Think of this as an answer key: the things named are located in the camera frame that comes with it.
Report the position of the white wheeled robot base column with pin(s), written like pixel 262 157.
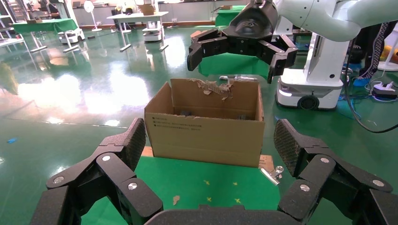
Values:
pixel 311 90

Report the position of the small brown cardboard scrap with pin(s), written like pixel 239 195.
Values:
pixel 176 200

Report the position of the brown cardboard box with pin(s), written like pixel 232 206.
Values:
pixel 146 9

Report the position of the white pipe frame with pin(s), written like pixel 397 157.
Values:
pixel 239 78

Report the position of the white round stand base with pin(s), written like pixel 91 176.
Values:
pixel 387 66

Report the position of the blue floor litter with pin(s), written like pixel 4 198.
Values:
pixel 11 140

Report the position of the person in patterned trousers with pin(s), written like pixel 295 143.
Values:
pixel 377 49

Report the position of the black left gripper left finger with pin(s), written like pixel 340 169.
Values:
pixel 112 167

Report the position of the silver binder clip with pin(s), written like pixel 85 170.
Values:
pixel 270 175

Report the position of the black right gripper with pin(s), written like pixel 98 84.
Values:
pixel 248 21

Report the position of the large open cardboard carton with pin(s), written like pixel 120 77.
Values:
pixel 205 139

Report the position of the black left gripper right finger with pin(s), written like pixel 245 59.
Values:
pixel 317 170

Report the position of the green cloth covered table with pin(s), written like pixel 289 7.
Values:
pixel 233 65
pixel 43 25
pixel 224 18

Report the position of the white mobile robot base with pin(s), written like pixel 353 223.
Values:
pixel 284 28
pixel 153 32
pixel 71 35

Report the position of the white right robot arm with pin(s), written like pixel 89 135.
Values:
pixel 326 15

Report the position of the white standing fan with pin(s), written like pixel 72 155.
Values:
pixel 89 6

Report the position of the green tablecloth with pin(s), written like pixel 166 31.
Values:
pixel 192 177

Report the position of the yellow plastic object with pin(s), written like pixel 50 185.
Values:
pixel 391 52

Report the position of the white power strip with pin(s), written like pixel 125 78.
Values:
pixel 385 91

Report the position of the white table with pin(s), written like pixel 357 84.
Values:
pixel 136 17

